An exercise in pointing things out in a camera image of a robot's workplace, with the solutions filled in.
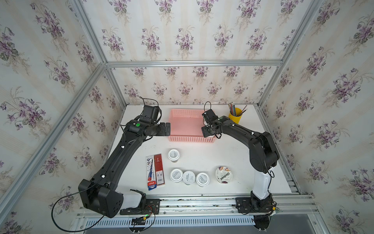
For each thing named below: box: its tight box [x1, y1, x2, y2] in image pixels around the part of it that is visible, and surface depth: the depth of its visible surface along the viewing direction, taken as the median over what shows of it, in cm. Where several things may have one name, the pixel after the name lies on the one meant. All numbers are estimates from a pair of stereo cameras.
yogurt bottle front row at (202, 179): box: [195, 172, 210, 188], surface depth 78 cm
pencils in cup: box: [228, 101, 248, 117], surface depth 102 cm
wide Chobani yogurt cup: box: [215, 166, 233, 184], surface depth 80 cm
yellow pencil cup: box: [228, 107, 243, 125], surface depth 103 cm
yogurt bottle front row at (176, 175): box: [169, 168, 184, 183], surface depth 79 cm
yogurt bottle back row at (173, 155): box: [167, 149, 181, 163], surface depth 87 cm
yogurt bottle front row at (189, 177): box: [182, 170, 196, 186], surface depth 78 cm
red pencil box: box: [153, 153, 166, 186], surface depth 86 cm
